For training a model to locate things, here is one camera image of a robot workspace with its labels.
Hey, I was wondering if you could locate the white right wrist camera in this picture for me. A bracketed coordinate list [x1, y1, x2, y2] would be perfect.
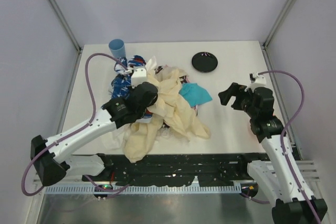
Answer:
[245, 72, 267, 92]

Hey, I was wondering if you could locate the black round plate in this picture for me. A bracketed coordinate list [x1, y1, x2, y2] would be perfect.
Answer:
[191, 51, 218, 73]

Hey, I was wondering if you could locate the pink patterned cloth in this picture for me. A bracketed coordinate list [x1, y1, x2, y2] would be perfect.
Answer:
[154, 64, 200, 117]

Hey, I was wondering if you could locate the blue white red patterned cloth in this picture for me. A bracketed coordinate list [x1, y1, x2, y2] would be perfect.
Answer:
[109, 55, 153, 123]

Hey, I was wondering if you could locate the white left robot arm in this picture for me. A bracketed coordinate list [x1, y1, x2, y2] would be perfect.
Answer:
[30, 82, 158, 187]

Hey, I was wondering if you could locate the blue plastic cup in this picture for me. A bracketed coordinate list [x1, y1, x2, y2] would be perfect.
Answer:
[108, 39, 126, 59]

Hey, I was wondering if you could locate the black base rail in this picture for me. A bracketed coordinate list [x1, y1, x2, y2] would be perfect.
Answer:
[49, 152, 300, 187]

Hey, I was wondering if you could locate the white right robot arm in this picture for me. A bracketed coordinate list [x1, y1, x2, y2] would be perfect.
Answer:
[218, 82, 328, 223]

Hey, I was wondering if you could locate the left aluminium frame post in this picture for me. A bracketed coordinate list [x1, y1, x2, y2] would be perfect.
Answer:
[31, 0, 83, 53]

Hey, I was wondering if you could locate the teal cloth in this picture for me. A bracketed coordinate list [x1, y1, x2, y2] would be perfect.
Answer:
[179, 83, 213, 107]

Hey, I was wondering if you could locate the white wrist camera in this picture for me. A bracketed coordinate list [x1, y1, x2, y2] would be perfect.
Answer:
[131, 66, 147, 88]
[245, 72, 267, 92]

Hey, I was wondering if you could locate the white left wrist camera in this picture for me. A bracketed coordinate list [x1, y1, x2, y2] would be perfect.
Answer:
[131, 66, 147, 88]

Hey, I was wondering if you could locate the right aluminium frame post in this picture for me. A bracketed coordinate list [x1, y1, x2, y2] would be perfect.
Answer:
[262, 0, 313, 50]

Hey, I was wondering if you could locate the white slotted cable duct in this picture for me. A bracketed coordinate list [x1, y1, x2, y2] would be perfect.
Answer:
[45, 183, 242, 195]

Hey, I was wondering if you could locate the cream cloth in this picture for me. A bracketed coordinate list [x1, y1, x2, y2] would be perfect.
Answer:
[123, 68, 211, 163]

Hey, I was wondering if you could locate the aluminium frame post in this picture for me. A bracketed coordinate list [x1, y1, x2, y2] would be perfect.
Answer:
[31, 0, 83, 53]
[262, 0, 313, 50]

